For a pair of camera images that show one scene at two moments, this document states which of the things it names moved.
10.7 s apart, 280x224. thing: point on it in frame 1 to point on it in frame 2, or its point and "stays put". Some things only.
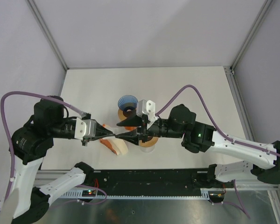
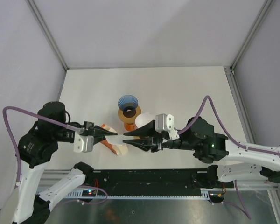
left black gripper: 100,132 stays put
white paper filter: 115,130 to 117,139
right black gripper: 132,136 to 155,143
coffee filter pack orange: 118,145 stays put
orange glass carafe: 131,128 stays put
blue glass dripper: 128,102 stays put
